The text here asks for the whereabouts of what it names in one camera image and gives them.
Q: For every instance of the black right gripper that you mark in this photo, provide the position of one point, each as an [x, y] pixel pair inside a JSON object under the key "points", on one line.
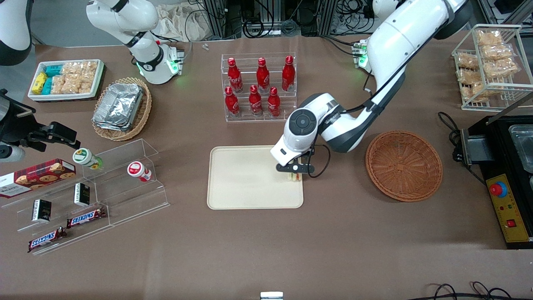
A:
{"points": [[20, 127]]}

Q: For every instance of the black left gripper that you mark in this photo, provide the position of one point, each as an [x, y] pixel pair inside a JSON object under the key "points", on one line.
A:
{"points": [[305, 157]]}

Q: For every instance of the triangular sandwich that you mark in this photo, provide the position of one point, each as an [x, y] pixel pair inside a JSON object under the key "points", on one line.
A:
{"points": [[294, 177]]}

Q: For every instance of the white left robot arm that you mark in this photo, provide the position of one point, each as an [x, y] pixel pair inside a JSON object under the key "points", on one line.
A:
{"points": [[395, 37]]}

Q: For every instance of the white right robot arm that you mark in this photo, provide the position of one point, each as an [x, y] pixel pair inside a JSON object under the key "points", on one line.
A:
{"points": [[125, 16]]}

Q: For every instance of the white rectangular snack tray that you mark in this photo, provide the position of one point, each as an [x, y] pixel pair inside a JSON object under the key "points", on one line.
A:
{"points": [[66, 97]]}

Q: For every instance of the beige plastic tray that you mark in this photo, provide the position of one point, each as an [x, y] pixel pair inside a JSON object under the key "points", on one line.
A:
{"points": [[245, 179]]}

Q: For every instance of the light wicker basket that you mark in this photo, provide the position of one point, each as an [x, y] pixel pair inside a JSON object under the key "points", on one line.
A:
{"points": [[143, 110]]}

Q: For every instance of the brown wicker basket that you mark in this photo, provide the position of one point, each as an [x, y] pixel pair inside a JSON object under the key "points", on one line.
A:
{"points": [[404, 166]]}

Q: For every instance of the green lid small bottle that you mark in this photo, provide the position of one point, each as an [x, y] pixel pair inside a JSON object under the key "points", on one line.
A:
{"points": [[85, 157]]}

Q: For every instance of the aluminium foil container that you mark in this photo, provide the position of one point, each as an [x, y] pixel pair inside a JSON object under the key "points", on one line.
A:
{"points": [[120, 102], [109, 127]]}

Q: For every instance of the red cookie box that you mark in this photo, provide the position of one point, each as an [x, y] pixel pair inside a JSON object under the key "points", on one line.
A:
{"points": [[37, 177]]}

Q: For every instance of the clear bag of crackers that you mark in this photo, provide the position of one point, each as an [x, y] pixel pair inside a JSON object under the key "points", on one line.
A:
{"points": [[79, 84], [81, 68], [58, 84]]}

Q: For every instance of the teal snack packet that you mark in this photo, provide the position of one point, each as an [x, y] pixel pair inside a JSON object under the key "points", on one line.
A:
{"points": [[47, 86], [54, 70]]}

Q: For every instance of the small black box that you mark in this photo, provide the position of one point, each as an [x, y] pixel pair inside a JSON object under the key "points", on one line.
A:
{"points": [[41, 210], [82, 194]]}

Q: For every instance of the yellow snack packet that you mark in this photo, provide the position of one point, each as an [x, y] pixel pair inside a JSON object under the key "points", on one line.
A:
{"points": [[39, 83]]}

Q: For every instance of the clear acrylic bottle rack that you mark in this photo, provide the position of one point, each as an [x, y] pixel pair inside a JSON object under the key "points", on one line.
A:
{"points": [[287, 104]]}

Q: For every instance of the red cola bottle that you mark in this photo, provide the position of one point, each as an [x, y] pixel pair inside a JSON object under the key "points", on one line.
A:
{"points": [[255, 102], [234, 78], [273, 104], [232, 104], [262, 77], [288, 76]]}

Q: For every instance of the red lid small bottle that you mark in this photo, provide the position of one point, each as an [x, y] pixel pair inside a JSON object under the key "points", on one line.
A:
{"points": [[138, 170]]}

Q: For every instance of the snickers chocolate bar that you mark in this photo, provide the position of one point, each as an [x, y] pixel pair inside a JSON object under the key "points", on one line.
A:
{"points": [[85, 217], [46, 239]]}

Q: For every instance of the clear acrylic stepped shelf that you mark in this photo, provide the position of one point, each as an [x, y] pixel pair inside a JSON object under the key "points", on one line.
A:
{"points": [[125, 196]]}

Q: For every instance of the small silver object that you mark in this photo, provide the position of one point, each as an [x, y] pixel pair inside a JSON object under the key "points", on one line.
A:
{"points": [[271, 296]]}

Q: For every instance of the beige cloth bag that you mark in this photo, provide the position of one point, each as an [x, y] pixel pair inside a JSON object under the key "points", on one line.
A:
{"points": [[179, 23]]}

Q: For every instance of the clear bag of pastry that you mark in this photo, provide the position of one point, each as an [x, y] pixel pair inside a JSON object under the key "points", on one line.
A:
{"points": [[483, 89], [469, 76], [467, 61], [489, 37], [501, 68], [497, 52]]}

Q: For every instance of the black appliance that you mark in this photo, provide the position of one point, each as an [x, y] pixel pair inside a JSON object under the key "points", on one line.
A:
{"points": [[499, 146]]}

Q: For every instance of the yellow emergency stop box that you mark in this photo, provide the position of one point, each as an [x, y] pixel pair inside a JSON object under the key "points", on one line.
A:
{"points": [[510, 216]]}

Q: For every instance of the metal pan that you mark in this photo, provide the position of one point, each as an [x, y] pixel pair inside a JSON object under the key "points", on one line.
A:
{"points": [[522, 148]]}

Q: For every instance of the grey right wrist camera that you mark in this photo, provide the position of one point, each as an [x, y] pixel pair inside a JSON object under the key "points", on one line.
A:
{"points": [[10, 153]]}

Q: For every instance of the aluminium frame post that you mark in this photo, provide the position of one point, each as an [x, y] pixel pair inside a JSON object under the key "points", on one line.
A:
{"points": [[216, 18]]}

